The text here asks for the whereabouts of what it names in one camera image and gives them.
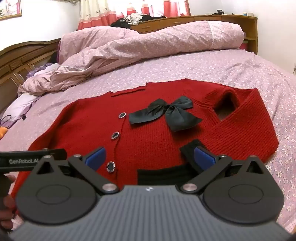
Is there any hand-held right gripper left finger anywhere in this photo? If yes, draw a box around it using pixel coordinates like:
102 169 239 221
35 146 119 194

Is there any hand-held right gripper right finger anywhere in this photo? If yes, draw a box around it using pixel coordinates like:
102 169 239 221
181 146 264 194

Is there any red knit cardigan black bow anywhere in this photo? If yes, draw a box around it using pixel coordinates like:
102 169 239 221
10 79 279 204

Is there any pile of clothes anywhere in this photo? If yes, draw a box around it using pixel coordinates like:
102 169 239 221
110 13 166 29

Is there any person's left hand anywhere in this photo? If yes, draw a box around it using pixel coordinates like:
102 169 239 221
0 175 19 231

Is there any lavender ruffled pillow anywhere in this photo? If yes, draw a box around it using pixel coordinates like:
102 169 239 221
26 62 59 80
0 94 41 129

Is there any wooden headboard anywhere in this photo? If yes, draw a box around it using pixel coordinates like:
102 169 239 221
0 38 62 114

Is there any pink floral bed sheet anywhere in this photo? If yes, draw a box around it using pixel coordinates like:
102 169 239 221
0 49 296 232

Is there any pink duvet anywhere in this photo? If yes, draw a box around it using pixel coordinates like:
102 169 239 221
17 20 245 96

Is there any wooden cabinet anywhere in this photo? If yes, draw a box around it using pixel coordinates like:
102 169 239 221
129 14 258 55

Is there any cream and red curtain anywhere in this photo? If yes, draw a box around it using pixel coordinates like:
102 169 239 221
77 0 191 30

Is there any black cable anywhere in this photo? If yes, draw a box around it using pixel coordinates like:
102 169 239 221
0 114 26 128

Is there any framed wall picture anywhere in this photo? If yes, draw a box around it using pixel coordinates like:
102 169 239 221
0 0 22 21

